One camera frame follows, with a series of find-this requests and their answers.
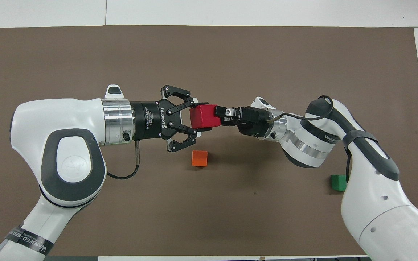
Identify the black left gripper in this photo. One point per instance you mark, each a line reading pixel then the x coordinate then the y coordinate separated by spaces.
pixel 149 119

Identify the orange wooden block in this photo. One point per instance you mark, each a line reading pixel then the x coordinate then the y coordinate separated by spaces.
pixel 199 158

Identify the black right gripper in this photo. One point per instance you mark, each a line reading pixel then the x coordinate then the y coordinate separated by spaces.
pixel 254 121

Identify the brown paper mat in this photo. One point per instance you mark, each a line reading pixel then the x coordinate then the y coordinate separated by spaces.
pixel 230 54

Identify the red wooden block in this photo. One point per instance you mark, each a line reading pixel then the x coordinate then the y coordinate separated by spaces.
pixel 204 116

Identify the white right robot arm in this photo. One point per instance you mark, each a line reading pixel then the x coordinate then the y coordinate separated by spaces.
pixel 376 203

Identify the green wooden block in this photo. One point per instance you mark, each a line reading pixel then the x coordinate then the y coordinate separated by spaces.
pixel 338 183

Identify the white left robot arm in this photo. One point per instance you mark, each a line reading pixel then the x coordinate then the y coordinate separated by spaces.
pixel 71 163

